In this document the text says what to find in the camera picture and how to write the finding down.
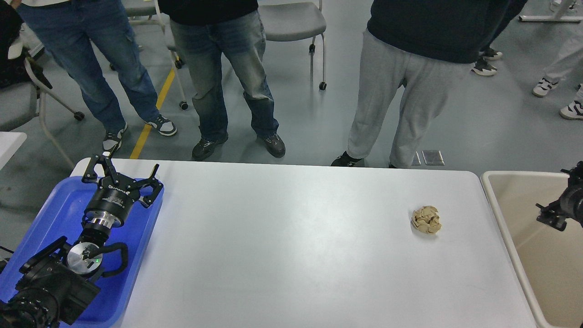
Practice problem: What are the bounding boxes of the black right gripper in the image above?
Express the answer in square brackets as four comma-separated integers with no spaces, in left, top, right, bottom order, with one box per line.
[535,161,583,232]

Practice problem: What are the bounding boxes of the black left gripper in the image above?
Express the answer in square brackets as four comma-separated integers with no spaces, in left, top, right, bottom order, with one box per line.
[82,153,165,227]

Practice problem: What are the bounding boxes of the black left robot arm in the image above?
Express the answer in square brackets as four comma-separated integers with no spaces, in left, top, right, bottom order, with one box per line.
[1,155,163,328]

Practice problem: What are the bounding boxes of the beige plastic bin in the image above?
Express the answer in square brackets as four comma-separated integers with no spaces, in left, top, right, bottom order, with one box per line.
[481,171,583,328]

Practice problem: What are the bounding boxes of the blue plastic tray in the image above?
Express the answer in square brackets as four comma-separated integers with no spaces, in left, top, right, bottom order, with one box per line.
[0,176,163,328]

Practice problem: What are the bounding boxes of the white side table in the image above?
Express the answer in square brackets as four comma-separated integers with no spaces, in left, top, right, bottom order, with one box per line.
[0,132,27,169]

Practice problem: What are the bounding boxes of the crumpled brown paper ball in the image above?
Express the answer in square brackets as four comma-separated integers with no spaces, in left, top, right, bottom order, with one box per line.
[411,205,442,235]

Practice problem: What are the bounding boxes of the grey chair at left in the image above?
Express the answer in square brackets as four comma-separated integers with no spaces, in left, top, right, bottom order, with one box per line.
[0,39,85,168]

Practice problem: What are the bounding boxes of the person in white sneakers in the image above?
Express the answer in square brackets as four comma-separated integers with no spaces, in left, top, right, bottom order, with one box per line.
[532,27,583,121]

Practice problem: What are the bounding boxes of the person in blue jeans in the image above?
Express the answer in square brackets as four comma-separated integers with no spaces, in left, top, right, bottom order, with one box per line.
[10,0,177,153]

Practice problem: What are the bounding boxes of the person in dark trousers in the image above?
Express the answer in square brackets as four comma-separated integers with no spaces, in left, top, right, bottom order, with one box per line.
[471,0,527,76]

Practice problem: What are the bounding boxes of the grey chair behind left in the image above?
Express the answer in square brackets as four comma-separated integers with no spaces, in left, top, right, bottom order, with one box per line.
[109,0,189,110]

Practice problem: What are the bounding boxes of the person in faded jeans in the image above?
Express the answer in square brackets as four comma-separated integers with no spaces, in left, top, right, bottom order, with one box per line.
[157,0,287,161]

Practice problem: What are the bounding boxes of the person in grey sweatpants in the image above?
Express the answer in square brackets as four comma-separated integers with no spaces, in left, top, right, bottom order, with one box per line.
[332,0,511,169]

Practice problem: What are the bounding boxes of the grey chair with casters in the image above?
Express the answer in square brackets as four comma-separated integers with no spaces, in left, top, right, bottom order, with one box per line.
[258,0,327,91]

